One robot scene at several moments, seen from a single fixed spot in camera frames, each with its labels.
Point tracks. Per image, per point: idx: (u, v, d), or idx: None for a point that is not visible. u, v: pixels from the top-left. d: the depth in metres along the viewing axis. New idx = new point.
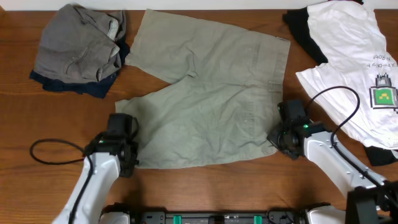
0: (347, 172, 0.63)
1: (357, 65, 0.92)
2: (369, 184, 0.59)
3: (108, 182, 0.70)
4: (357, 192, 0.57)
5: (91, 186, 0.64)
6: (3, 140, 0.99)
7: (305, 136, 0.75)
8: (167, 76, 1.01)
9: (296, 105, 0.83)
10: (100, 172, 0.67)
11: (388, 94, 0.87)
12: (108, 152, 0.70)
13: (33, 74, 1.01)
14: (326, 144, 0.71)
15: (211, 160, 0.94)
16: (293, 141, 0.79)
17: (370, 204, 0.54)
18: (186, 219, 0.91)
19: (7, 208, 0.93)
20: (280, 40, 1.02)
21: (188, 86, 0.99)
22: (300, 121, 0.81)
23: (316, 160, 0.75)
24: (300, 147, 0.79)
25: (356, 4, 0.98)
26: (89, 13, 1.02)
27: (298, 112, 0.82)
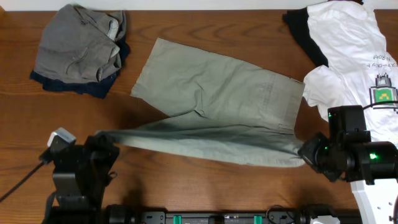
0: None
1: (357, 65, 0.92)
2: None
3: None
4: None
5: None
6: (3, 140, 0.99)
7: (366, 171, 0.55)
8: (174, 112, 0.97)
9: (357, 113, 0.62)
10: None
11: (388, 94, 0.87)
12: None
13: (33, 74, 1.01)
14: (385, 208, 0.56)
15: (218, 154, 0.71)
16: (347, 163, 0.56)
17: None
18: (186, 219, 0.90)
19: (7, 208, 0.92)
20: (296, 83, 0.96)
21: (193, 121, 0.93)
22: (356, 137, 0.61)
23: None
24: (354, 173, 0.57)
25: (356, 4, 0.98)
26: (89, 13, 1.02)
27: (356, 124, 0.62)
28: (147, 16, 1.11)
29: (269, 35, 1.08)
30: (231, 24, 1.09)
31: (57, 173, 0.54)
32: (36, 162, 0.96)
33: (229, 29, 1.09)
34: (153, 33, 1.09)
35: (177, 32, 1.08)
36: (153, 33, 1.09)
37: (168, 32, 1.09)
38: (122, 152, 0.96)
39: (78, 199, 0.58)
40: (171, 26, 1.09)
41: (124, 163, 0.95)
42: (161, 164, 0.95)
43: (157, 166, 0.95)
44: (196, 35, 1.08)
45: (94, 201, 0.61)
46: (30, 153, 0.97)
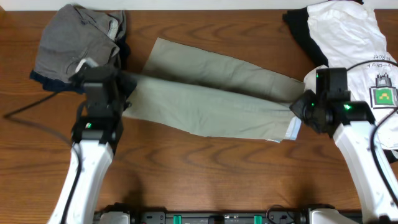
0: (378, 194, 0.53)
1: (357, 65, 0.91)
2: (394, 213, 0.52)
3: (102, 171, 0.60)
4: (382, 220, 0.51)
5: (79, 189, 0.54)
6: (3, 140, 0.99)
7: (342, 121, 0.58)
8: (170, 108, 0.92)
9: (341, 74, 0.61)
10: (89, 168, 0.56)
11: (388, 94, 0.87)
12: (96, 141, 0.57)
13: (33, 74, 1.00)
14: (363, 142, 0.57)
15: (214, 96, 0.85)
16: (326, 119, 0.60)
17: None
18: (186, 219, 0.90)
19: (7, 208, 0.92)
20: (296, 82, 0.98)
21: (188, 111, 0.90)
22: (337, 98, 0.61)
23: (344, 150, 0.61)
24: (333, 127, 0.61)
25: (356, 4, 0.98)
26: (89, 13, 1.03)
27: (339, 85, 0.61)
28: (147, 16, 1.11)
29: (269, 35, 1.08)
30: (230, 24, 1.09)
31: (86, 82, 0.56)
32: (36, 162, 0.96)
33: (229, 29, 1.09)
34: (153, 32, 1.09)
35: (177, 32, 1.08)
36: (153, 33, 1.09)
37: (168, 31, 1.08)
38: (122, 152, 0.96)
39: (104, 108, 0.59)
40: (171, 26, 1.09)
41: (124, 162, 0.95)
42: (161, 164, 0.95)
43: (157, 166, 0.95)
44: (196, 35, 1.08)
45: (119, 115, 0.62)
46: (30, 153, 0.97)
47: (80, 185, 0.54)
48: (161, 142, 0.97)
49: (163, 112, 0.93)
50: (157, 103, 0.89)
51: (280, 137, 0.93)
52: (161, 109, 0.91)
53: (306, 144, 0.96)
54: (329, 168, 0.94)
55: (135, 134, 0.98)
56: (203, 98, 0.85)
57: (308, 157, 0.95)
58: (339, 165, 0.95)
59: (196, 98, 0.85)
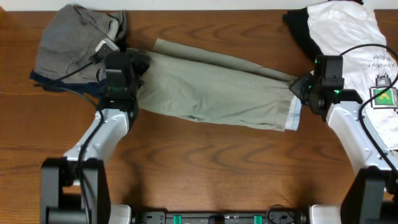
0: (366, 149, 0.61)
1: (357, 65, 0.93)
2: (384, 167, 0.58)
3: (117, 136, 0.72)
4: (370, 171, 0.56)
5: (100, 135, 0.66)
6: (3, 140, 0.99)
7: (333, 102, 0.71)
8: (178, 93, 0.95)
9: (336, 62, 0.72)
10: (110, 124, 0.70)
11: (388, 94, 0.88)
12: (119, 109, 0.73)
13: (33, 74, 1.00)
14: (352, 114, 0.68)
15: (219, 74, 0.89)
16: (319, 104, 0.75)
17: (379, 185, 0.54)
18: (186, 219, 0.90)
19: (7, 208, 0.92)
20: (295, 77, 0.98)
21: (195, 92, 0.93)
22: (333, 83, 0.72)
23: (336, 128, 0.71)
24: (324, 111, 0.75)
25: (356, 4, 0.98)
26: (89, 14, 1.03)
27: (334, 73, 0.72)
28: (147, 17, 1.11)
29: (270, 35, 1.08)
30: (231, 24, 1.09)
31: (108, 68, 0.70)
32: (36, 162, 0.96)
33: (229, 29, 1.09)
34: (153, 33, 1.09)
35: (177, 32, 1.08)
36: (153, 33, 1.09)
37: (168, 32, 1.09)
38: (122, 152, 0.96)
39: (123, 90, 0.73)
40: (171, 27, 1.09)
41: (124, 163, 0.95)
42: (161, 164, 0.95)
43: (157, 166, 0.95)
44: (196, 35, 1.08)
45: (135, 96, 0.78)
46: (30, 153, 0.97)
47: (101, 132, 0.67)
48: (161, 142, 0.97)
49: (165, 96, 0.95)
50: (165, 84, 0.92)
51: (281, 122, 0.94)
52: (166, 91, 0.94)
53: (306, 144, 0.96)
54: (329, 169, 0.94)
55: (135, 134, 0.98)
56: (208, 75, 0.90)
57: (308, 157, 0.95)
58: (339, 165, 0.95)
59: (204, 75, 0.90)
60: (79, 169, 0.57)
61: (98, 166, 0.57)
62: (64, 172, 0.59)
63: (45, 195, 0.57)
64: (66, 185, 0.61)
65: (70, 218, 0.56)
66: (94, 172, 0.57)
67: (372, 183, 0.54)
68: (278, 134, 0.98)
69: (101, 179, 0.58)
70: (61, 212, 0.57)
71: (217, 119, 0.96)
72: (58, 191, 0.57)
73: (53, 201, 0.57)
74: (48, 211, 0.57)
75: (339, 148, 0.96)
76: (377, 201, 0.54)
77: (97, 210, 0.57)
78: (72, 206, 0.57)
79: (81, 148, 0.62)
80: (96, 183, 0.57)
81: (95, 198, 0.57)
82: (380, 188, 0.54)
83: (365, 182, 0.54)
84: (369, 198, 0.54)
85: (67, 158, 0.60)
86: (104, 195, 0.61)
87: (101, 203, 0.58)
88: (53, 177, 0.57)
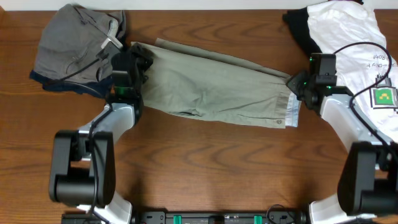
0: (357, 129, 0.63)
1: (357, 65, 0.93)
2: (375, 141, 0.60)
3: (124, 125, 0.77)
4: (364, 144, 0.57)
5: (110, 119, 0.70)
6: (2, 140, 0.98)
7: (325, 94, 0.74)
8: (180, 88, 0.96)
9: (331, 60, 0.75)
10: (119, 112, 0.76)
11: (388, 94, 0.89)
12: (126, 104, 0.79)
13: (33, 74, 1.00)
14: (343, 104, 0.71)
15: (219, 68, 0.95)
16: (313, 99, 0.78)
17: (371, 157, 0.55)
18: (186, 219, 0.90)
19: (7, 208, 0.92)
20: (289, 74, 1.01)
21: (196, 86, 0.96)
22: (326, 79, 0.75)
23: (329, 118, 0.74)
24: (318, 106, 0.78)
25: (356, 4, 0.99)
26: (89, 13, 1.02)
27: (327, 70, 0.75)
28: (147, 16, 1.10)
29: (269, 35, 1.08)
30: (230, 24, 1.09)
31: (114, 70, 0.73)
32: (36, 162, 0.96)
33: (229, 29, 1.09)
34: (153, 32, 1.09)
35: (177, 32, 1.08)
36: (153, 33, 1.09)
37: (168, 31, 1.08)
38: (122, 152, 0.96)
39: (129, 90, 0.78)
40: (171, 26, 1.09)
41: (124, 162, 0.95)
42: (161, 164, 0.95)
43: (157, 166, 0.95)
44: (196, 35, 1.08)
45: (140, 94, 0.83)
46: (30, 153, 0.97)
47: (111, 117, 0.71)
48: (161, 142, 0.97)
49: (166, 90, 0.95)
50: (165, 79, 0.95)
51: (282, 116, 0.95)
52: (166, 86, 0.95)
53: (306, 144, 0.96)
54: (328, 168, 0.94)
55: (135, 134, 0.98)
56: (208, 69, 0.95)
57: (307, 157, 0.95)
58: (339, 165, 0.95)
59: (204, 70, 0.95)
60: (91, 139, 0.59)
61: (108, 136, 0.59)
62: (75, 144, 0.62)
63: (56, 163, 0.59)
64: (75, 159, 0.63)
65: (78, 186, 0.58)
66: (104, 141, 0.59)
67: (365, 156, 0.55)
68: (278, 134, 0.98)
69: (111, 151, 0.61)
70: (69, 181, 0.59)
71: (216, 113, 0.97)
72: (68, 160, 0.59)
73: (63, 169, 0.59)
74: (58, 179, 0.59)
75: (338, 148, 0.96)
76: (372, 173, 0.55)
77: (104, 179, 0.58)
78: (80, 177, 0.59)
79: (92, 123, 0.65)
80: (105, 152, 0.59)
81: (102, 167, 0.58)
82: (372, 161, 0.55)
83: (357, 154, 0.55)
84: (363, 169, 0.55)
85: (79, 131, 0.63)
86: (111, 168, 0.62)
87: (107, 174, 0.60)
88: (65, 145, 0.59)
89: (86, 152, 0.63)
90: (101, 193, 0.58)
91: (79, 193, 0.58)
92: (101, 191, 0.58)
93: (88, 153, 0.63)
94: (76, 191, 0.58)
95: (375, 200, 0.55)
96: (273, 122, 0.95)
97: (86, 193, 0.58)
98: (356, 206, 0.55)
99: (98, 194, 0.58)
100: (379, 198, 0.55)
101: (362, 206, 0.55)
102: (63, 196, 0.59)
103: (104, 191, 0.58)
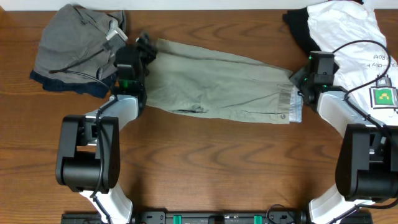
0: (352, 115, 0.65)
1: (357, 65, 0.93)
2: (369, 124, 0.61)
3: (129, 115, 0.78)
4: (358, 125, 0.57)
5: (116, 107, 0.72)
6: (2, 140, 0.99)
7: (321, 91, 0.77)
8: (183, 88, 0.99)
9: (328, 60, 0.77)
10: (124, 102, 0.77)
11: (388, 94, 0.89)
12: (131, 96, 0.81)
13: (33, 74, 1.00)
14: (338, 97, 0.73)
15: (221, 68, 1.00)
16: (310, 98, 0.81)
17: (366, 137, 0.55)
18: (186, 219, 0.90)
19: (7, 208, 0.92)
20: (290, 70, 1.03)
21: (199, 84, 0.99)
22: (324, 79, 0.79)
23: (326, 114, 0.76)
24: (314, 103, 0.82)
25: (356, 4, 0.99)
26: (89, 13, 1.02)
27: (325, 70, 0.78)
28: (147, 16, 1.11)
29: (270, 35, 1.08)
30: (230, 24, 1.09)
31: (120, 64, 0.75)
32: (37, 162, 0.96)
33: (228, 29, 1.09)
34: (153, 32, 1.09)
35: (177, 32, 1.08)
36: (153, 33, 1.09)
37: (168, 31, 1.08)
38: (122, 152, 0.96)
39: (134, 83, 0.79)
40: (171, 26, 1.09)
41: (124, 162, 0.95)
42: (161, 164, 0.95)
43: (157, 166, 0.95)
44: (196, 35, 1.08)
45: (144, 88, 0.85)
46: (31, 153, 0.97)
47: (116, 106, 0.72)
48: (161, 142, 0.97)
49: (170, 89, 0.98)
50: (169, 78, 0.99)
51: (285, 111, 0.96)
52: (170, 85, 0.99)
53: (306, 144, 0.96)
54: (329, 168, 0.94)
55: (135, 134, 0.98)
56: (210, 68, 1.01)
57: (307, 157, 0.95)
58: None
59: (207, 69, 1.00)
60: (97, 122, 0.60)
61: (115, 121, 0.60)
62: (81, 129, 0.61)
63: (62, 145, 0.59)
64: (81, 144, 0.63)
65: (83, 169, 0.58)
66: (111, 126, 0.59)
67: (360, 136, 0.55)
68: (278, 134, 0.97)
69: (117, 135, 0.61)
70: (76, 163, 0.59)
71: (221, 108, 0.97)
72: (75, 144, 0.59)
73: (69, 152, 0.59)
74: (64, 162, 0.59)
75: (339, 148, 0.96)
76: (366, 154, 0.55)
77: (110, 162, 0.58)
78: (86, 160, 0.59)
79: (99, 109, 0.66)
80: (111, 135, 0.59)
81: (108, 150, 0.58)
82: (367, 142, 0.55)
83: (352, 135, 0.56)
84: (359, 151, 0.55)
85: (85, 115, 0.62)
86: (117, 154, 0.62)
87: (113, 158, 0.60)
88: (72, 130, 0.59)
89: (92, 137, 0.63)
90: (106, 176, 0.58)
91: (83, 175, 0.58)
92: (106, 174, 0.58)
93: (94, 137, 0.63)
94: (80, 175, 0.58)
95: (372, 182, 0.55)
96: (277, 117, 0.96)
97: (91, 177, 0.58)
98: (351, 188, 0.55)
99: (103, 177, 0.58)
100: (375, 181, 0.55)
101: (357, 188, 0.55)
102: (68, 179, 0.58)
103: (109, 174, 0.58)
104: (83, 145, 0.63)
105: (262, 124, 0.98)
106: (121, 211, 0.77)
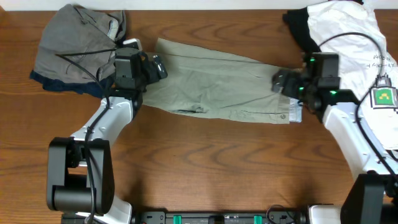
0: (364, 154, 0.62)
1: (357, 65, 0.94)
2: (382, 171, 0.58)
3: (122, 122, 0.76)
4: (370, 175, 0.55)
5: (105, 121, 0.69)
6: (2, 140, 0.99)
7: (329, 104, 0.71)
8: (183, 88, 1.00)
9: (333, 61, 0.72)
10: (115, 109, 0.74)
11: (388, 94, 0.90)
12: (124, 97, 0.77)
13: (33, 74, 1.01)
14: (348, 116, 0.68)
15: (221, 69, 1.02)
16: (315, 104, 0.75)
17: (379, 190, 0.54)
18: (186, 219, 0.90)
19: (7, 208, 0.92)
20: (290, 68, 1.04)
21: (199, 84, 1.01)
22: (329, 83, 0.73)
23: (333, 129, 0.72)
24: (319, 111, 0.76)
25: (356, 4, 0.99)
26: (89, 13, 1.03)
27: (330, 72, 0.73)
28: (147, 16, 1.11)
29: (270, 35, 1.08)
30: (230, 24, 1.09)
31: (118, 58, 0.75)
32: (37, 162, 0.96)
33: (228, 29, 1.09)
34: (153, 32, 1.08)
35: (177, 32, 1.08)
36: (153, 32, 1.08)
37: (168, 31, 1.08)
38: (122, 152, 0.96)
39: (129, 80, 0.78)
40: (171, 26, 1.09)
41: (124, 162, 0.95)
42: (161, 164, 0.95)
43: (157, 165, 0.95)
44: (196, 35, 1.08)
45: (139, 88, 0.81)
46: (30, 152, 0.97)
47: (107, 118, 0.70)
48: (161, 142, 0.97)
49: (171, 90, 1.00)
50: (170, 79, 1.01)
51: (285, 111, 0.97)
52: (172, 86, 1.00)
53: (306, 144, 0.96)
54: (329, 168, 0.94)
55: (135, 134, 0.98)
56: (210, 68, 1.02)
57: (308, 157, 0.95)
58: (339, 165, 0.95)
59: (206, 69, 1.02)
60: (86, 149, 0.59)
61: (104, 145, 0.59)
62: (71, 152, 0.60)
63: (52, 173, 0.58)
64: (72, 166, 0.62)
65: (76, 197, 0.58)
66: (99, 152, 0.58)
67: (371, 188, 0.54)
68: (278, 134, 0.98)
69: (107, 159, 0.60)
70: (68, 192, 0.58)
71: (220, 109, 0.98)
72: (64, 170, 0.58)
73: (60, 180, 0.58)
74: (56, 189, 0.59)
75: (338, 148, 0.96)
76: (377, 208, 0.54)
77: (102, 188, 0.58)
78: (78, 186, 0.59)
79: (87, 129, 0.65)
80: (102, 162, 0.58)
81: (100, 177, 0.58)
82: (379, 194, 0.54)
83: (365, 188, 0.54)
84: (369, 203, 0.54)
85: (73, 137, 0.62)
86: (109, 177, 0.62)
87: (105, 184, 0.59)
88: (60, 158, 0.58)
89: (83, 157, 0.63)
90: (99, 201, 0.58)
91: (76, 203, 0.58)
92: (99, 199, 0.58)
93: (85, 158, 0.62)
94: (73, 203, 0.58)
95: None
96: (277, 117, 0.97)
97: (84, 203, 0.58)
98: None
99: (96, 203, 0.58)
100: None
101: None
102: (61, 206, 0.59)
103: (102, 199, 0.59)
104: (73, 167, 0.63)
105: (262, 124, 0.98)
106: (119, 218, 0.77)
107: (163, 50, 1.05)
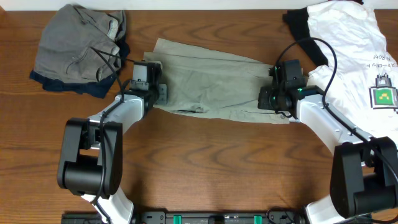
0: (336, 130, 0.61)
1: (357, 65, 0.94)
2: (356, 140, 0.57)
3: (133, 117, 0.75)
4: (344, 146, 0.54)
5: (120, 110, 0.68)
6: (3, 140, 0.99)
7: (298, 98, 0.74)
8: (183, 89, 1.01)
9: (295, 66, 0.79)
10: (129, 104, 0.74)
11: (388, 94, 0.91)
12: (136, 96, 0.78)
13: (33, 74, 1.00)
14: (318, 106, 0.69)
15: (220, 69, 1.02)
16: (287, 104, 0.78)
17: (356, 158, 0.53)
18: (186, 219, 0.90)
19: (8, 208, 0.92)
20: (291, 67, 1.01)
21: (198, 85, 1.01)
22: (295, 84, 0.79)
23: (306, 122, 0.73)
24: (292, 111, 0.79)
25: (356, 4, 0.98)
26: (89, 13, 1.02)
27: (294, 74, 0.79)
28: (147, 16, 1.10)
29: (270, 35, 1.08)
30: (230, 24, 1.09)
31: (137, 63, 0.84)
32: (37, 162, 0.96)
33: (229, 29, 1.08)
34: (153, 32, 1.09)
35: (177, 32, 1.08)
36: (153, 33, 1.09)
37: (168, 32, 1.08)
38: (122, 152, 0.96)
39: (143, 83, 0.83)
40: (171, 26, 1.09)
41: (124, 162, 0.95)
42: (161, 164, 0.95)
43: (157, 166, 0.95)
44: (196, 35, 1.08)
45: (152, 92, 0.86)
46: (31, 152, 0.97)
47: (120, 108, 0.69)
48: (161, 142, 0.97)
49: (171, 90, 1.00)
50: (171, 79, 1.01)
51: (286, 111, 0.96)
52: (172, 86, 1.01)
53: (306, 144, 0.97)
54: (328, 168, 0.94)
55: (135, 134, 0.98)
56: (209, 68, 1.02)
57: (307, 157, 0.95)
58: None
59: (206, 69, 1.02)
60: (101, 127, 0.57)
61: (119, 127, 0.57)
62: (84, 133, 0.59)
63: (65, 149, 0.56)
64: (84, 147, 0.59)
65: (84, 174, 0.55)
66: (114, 132, 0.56)
67: (349, 159, 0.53)
68: (278, 134, 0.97)
69: (120, 142, 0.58)
70: (78, 169, 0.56)
71: (220, 109, 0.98)
72: (78, 148, 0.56)
73: (72, 157, 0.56)
74: (67, 166, 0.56)
75: None
76: (357, 173, 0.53)
77: (112, 168, 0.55)
78: (89, 165, 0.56)
79: (104, 113, 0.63)
80: (115, 142, 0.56)
81: (111, 156, 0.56)
82: (357, 161, 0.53)
83: (342, 160, 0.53)
84: (349, 173, 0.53)
85: (89, 119, 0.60)
86: (119, 160, 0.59)
87: (115, 166, 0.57)
88: (75, 135, 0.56)
89: (96, 140, 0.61)
90: (108, 183, 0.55)
91: (84, 181, 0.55)
92: (108, 180, 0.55)
93: (98, 141, 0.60)
94: (82, 180, 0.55)
95: (369, 198, 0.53)
96: (277, 117, 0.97)
97: (92, 182, 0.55)
98: (350, 209, 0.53)
99: (105, 184, 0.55)
100: (372, 197, 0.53)
101: (357, 208, 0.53)
102: (71, 185, 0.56)
103: (111, 181, 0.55)
104: (86, 149, 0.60)
105: (262, 124, 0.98)
106: (121, 212, 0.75)
107: (163, 50, 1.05)
